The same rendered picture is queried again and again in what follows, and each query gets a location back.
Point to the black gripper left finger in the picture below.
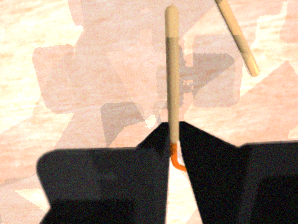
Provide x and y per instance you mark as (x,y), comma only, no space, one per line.
(119,173)

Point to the light brown wooden stick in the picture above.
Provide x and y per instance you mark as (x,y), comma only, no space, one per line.
(237,36)

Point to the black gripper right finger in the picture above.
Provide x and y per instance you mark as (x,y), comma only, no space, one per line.
(224,178)

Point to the thin wooden stick with orange string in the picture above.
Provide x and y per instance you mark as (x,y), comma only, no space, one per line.
(172,75)

